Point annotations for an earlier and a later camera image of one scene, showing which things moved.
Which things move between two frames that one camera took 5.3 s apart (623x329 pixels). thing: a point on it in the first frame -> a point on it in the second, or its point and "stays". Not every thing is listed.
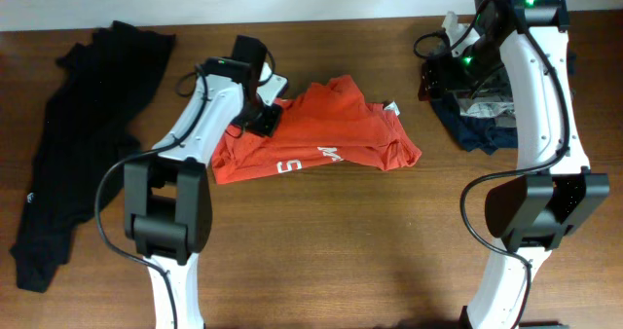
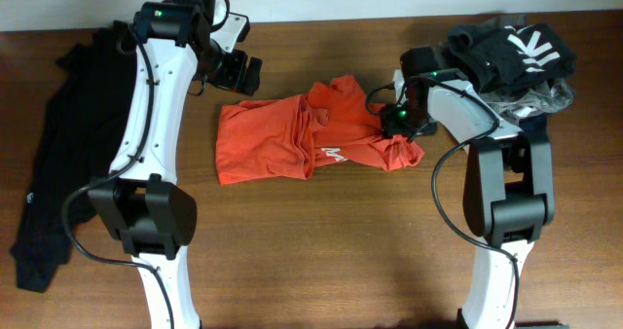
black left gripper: [268, 125] -> [233, 80]
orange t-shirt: [334, 121] stays
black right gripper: [437, 74] -> [390, 124]
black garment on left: [108, 75] stays
